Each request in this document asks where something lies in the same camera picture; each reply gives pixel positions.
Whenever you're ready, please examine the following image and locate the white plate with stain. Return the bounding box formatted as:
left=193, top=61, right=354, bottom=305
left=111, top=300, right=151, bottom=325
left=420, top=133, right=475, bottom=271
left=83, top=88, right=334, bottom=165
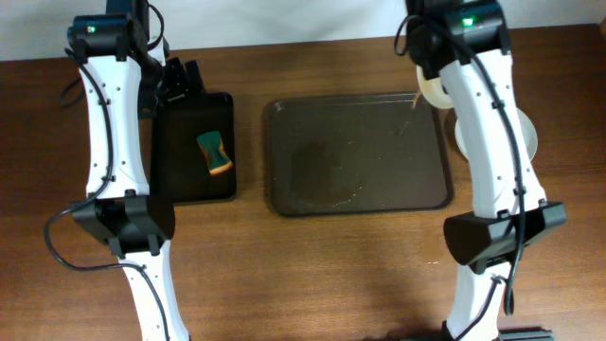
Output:
left=454, top=109, right=539, bottom=160

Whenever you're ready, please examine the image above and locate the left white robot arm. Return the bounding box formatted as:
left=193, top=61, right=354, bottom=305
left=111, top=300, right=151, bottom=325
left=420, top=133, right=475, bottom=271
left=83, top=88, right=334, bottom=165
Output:
left=66, top=1, right=190, bottom=340

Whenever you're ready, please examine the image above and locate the large brown tray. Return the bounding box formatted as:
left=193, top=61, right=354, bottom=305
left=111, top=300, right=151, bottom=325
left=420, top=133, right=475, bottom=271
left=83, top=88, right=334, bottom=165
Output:
left=264, top=93, right=455, bottom=217

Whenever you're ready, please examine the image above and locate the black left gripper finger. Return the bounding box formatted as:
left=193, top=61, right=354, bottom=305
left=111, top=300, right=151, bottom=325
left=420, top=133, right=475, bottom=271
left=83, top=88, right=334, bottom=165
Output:
left=185, top=61, right=206, bottom=95
left=163, top=58, right=187, bottom=102

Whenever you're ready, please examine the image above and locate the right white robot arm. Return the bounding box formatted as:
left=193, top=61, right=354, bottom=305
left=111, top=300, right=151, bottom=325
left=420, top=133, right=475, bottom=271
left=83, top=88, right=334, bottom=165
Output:
left=394, top=0, right=566, bottom=340

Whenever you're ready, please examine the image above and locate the small black tray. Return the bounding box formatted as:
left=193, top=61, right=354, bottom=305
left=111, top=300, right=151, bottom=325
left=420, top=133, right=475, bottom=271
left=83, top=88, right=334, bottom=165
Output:
left=150, top=92, right=237, bottom=205

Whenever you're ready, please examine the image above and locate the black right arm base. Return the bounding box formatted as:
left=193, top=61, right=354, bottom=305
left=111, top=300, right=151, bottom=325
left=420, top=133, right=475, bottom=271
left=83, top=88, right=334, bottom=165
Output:
left=463, top=323, right=555, bottom=341

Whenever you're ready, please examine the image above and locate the green and orange sponge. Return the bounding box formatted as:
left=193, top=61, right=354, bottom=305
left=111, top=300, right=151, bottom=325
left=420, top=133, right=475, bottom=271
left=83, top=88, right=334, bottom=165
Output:
left=197, top=131, right=234, bottom=176

